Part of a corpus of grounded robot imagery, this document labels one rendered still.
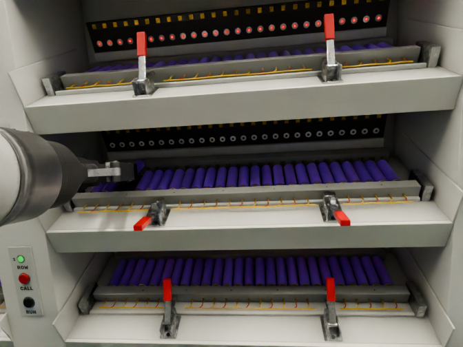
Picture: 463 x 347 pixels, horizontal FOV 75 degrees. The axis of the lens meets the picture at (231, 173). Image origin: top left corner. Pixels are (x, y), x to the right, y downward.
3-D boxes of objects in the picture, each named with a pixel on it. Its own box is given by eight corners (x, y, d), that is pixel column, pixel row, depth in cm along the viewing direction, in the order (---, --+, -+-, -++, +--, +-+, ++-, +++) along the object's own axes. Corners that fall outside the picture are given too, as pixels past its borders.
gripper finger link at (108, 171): (58, 163, 34) (100, 161, 33) (89, 164, 39) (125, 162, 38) (59, 184, 34) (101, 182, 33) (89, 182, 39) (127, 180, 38)
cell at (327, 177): (327, 170, 55) (335, 190, 50) (317, 171, 56) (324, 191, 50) (328, 162, 54) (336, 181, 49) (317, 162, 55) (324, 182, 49)
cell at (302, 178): (304, 171, 56) (310, 191, 50) (294, 171, 56) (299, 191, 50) (304, 162, 55) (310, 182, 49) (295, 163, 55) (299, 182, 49)
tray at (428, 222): (445, 246, 44) (465, 193, 39) (55, 253, 50) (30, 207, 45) (391, 174, 61) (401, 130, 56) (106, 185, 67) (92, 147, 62)
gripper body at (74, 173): (63, 135, 30) (109, 143, 39) (-16, 140, 31) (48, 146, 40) (67, 211, 30) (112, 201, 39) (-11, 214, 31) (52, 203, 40)
